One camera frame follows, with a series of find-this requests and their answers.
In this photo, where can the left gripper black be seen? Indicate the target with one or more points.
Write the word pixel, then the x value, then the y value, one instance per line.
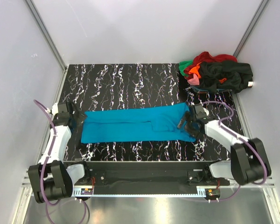
pixel 79 117

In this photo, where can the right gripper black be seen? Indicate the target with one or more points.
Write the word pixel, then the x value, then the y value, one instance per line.
pixel 196 134

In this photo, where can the blue t shirt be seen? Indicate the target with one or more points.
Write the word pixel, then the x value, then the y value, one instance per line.
pixel 129 125

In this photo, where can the black mesh t shirt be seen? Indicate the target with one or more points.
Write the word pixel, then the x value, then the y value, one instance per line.
pixel 226 75

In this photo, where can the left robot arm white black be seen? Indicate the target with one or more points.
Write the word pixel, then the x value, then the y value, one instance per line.
pixel 50 179

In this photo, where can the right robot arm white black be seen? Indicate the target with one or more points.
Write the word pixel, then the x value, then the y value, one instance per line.
pixel 248 163

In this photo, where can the pink t shirt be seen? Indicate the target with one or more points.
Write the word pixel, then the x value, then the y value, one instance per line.
pixel 194 80

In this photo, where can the orange t shirt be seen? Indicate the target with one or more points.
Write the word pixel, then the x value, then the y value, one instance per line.
pixel 195 70

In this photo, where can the green t shirt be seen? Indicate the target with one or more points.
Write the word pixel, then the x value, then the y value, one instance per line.
pixel 183 65

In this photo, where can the red t shirt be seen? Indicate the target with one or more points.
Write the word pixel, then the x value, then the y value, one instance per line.
pixel 206 57

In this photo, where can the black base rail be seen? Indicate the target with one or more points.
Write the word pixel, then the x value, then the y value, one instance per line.
pixel 152 178

